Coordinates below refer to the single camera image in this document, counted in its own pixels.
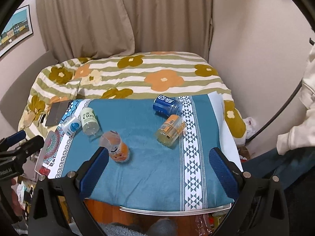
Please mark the teal blue towel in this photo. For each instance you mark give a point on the teal blue towel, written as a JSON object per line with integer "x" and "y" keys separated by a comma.
{"x": 152, "y": 152}

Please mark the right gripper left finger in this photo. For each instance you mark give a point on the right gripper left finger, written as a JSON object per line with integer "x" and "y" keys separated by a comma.
{"x": 47, "y": 217}

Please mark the beige curtain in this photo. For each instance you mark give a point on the beige curtain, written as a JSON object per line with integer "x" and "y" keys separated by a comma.
{"x": 103, "y": 28}

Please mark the grey laptop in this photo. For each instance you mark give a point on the grey laptop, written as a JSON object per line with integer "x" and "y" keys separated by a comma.
{"x": 58, "y": 107}

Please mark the green white label cup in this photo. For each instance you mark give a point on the green white label cup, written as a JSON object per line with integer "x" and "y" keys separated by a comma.
{"x": 89, "y": 122}

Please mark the person's left hand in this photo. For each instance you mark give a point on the person's left hand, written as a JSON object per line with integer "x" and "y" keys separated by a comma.
{"x": 15, "y": 203}

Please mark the orange label yellow cup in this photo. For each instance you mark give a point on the orange label yellow cup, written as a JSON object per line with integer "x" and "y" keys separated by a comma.
{"x": 170, "y": 130}

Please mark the peach orange label cup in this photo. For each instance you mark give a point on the peach orange label cup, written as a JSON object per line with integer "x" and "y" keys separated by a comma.
{"x": 116, "y": 148}

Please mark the white blue label cup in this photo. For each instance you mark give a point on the white blue label cup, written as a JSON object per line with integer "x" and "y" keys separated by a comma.
{"x": 71, "y": 125}

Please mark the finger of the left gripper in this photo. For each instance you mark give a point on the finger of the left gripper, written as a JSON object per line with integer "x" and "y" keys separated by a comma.
{"x": 29, "y": 147}
{"x": 13, "y": 139}

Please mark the dark blue label cup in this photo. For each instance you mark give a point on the dark blue label cup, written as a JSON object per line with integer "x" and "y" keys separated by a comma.
{"x": 167, "y": 106}

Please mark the framed building picture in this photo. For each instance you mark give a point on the framed building picture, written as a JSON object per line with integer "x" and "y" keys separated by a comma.
{"x": 17, "y": 29}

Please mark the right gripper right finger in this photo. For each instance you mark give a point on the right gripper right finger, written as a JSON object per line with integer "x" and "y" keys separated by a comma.
{"x": 259, "y": 204}

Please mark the colourful patterned cloth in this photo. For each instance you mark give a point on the colourful patterned cloth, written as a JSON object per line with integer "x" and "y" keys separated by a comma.
{"x": 53, "y": 155}

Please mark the floral striped duvet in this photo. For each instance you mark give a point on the floral striped duvet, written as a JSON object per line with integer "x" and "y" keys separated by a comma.
{"x": 137, "y": 76}

